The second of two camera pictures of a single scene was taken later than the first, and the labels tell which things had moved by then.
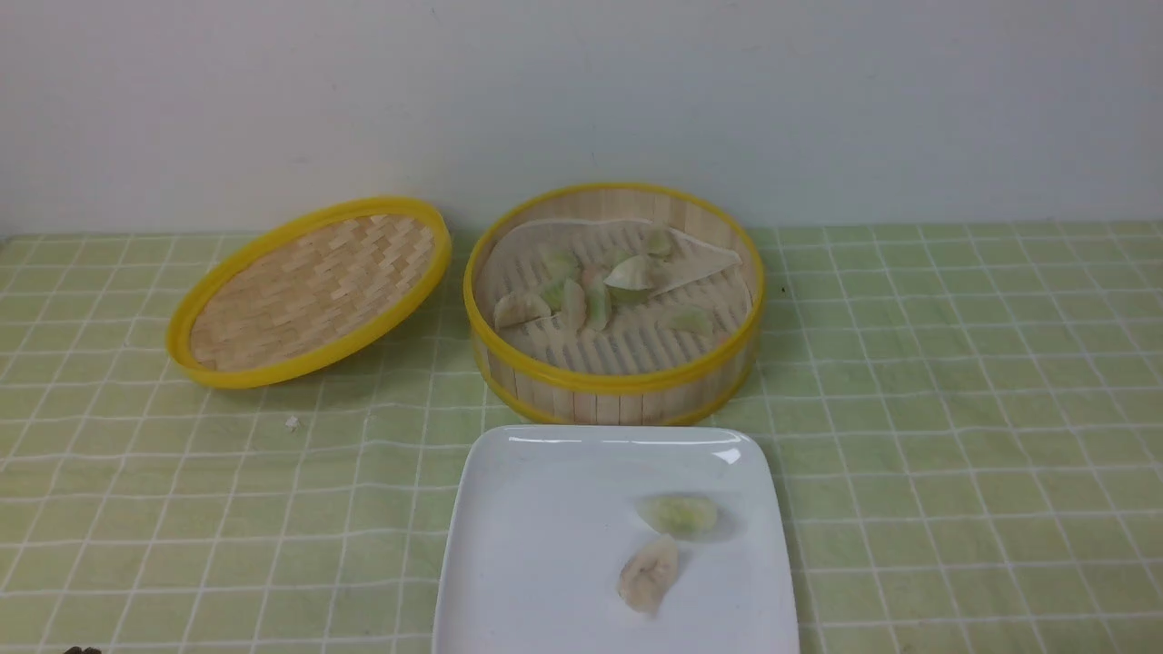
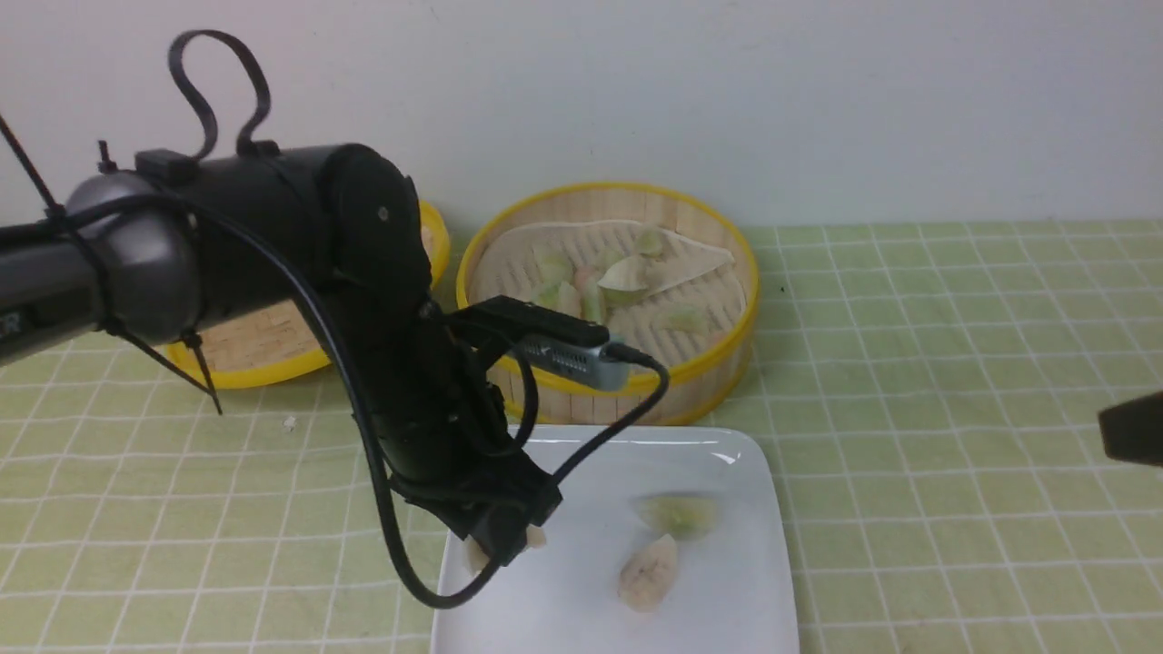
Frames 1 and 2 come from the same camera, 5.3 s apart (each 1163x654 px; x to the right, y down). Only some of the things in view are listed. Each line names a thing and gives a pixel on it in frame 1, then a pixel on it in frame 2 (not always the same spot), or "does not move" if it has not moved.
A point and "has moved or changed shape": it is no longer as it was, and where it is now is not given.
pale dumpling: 512,309 has moved or changed shape
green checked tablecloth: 970,416 does not move
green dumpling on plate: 679,515 does not move
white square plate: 611,540 does not move
